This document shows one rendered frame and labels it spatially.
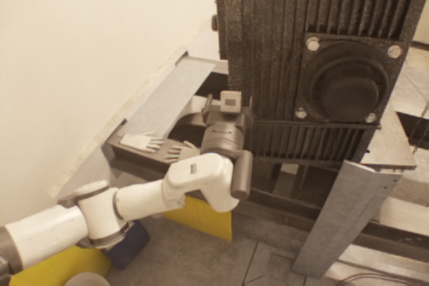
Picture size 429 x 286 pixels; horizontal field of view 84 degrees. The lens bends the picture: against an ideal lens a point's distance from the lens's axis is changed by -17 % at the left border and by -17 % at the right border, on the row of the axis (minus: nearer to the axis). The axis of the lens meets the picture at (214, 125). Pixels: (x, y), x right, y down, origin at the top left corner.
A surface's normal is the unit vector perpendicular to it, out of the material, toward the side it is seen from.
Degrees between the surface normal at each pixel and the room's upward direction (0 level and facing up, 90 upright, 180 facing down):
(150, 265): 0
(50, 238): 59
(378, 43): 90
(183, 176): 15
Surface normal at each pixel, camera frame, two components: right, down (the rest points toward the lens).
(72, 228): 0.78, -0.22
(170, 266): -0.07, -0.72
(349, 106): -0.16, 0.69
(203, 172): -0.32, -0.71
